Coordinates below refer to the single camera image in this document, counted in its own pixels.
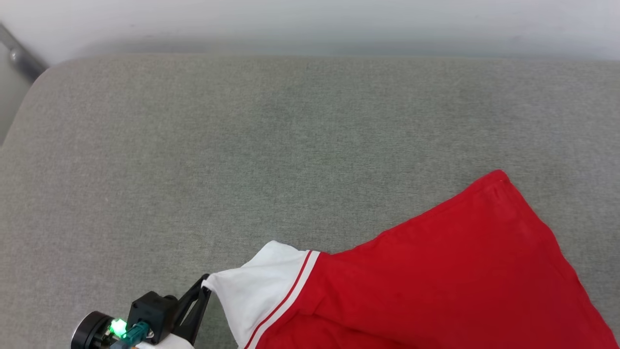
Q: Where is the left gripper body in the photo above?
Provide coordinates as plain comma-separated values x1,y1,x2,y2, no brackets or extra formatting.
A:
70,291,195,349

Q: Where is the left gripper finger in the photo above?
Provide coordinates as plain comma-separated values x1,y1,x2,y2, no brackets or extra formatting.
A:
174,288,213,345
177,274,210,321

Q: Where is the red and white garment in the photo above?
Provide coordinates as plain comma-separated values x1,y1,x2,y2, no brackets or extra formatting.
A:
202,169,620,349

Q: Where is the grey metal bar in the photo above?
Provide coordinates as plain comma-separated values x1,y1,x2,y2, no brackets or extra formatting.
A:
0,23,49,83

